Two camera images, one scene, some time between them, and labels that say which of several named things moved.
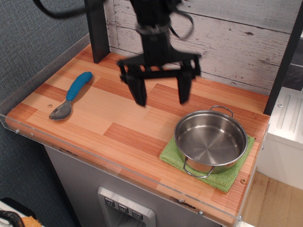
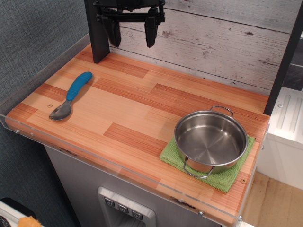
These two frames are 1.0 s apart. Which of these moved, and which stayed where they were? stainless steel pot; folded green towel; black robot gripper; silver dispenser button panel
Moved: black robot gripper
Stayed: silver dispenser button panel; folded green towel; stainless steel pot
